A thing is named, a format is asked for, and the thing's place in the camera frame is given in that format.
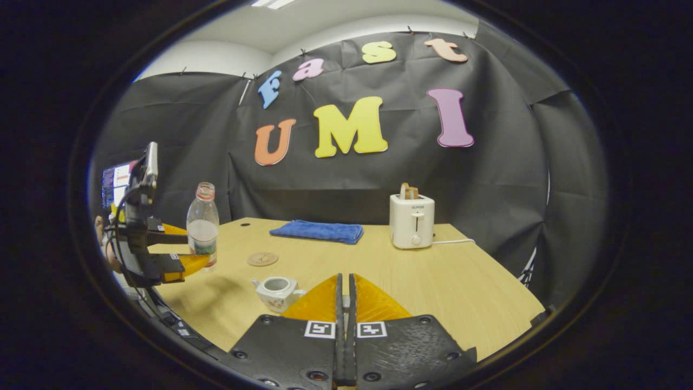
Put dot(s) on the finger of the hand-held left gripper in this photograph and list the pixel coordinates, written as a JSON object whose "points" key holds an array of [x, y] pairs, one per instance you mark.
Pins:
{"points": [[176, 266], [168, 237]]}

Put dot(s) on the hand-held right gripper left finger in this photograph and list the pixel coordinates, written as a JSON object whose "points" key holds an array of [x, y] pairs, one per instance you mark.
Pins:
{"points": [[287, 352]]}

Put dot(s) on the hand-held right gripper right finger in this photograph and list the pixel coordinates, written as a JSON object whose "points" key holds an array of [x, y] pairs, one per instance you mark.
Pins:
{"points": [[406, 352]]}

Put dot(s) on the clear plastic water bottle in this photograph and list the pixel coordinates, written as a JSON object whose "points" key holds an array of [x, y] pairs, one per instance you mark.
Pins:
{"points": [[202, 227]]}

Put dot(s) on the white ceramic teacup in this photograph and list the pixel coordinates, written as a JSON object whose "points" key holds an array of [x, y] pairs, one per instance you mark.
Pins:
{"points": [[276, 295]]}

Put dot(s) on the round wooden coaster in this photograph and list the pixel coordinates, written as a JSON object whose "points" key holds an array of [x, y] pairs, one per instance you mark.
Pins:
{"points": [[262, 259]]}

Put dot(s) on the computer monitor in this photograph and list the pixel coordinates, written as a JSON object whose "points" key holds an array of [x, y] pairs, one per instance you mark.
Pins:
{"points": [[116, 184]]}

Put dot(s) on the blue folded towel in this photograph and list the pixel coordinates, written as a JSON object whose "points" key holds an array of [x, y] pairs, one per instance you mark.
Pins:
{"points": [[319, 231]]}

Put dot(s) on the white toaster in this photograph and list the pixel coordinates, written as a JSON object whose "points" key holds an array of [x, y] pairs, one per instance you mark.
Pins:
{"points": [[411, 222]]}

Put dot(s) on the bread slice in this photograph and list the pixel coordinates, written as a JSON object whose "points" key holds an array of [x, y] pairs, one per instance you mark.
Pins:
{"points": [[409, 191]]}

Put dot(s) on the black backdrop cloth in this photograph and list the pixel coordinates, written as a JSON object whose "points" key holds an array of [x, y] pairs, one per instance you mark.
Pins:
{"points": [[352, 179]]}

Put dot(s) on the ceiling light panel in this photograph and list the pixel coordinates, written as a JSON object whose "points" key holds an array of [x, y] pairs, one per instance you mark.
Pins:
{"points": [[273, 3]]}

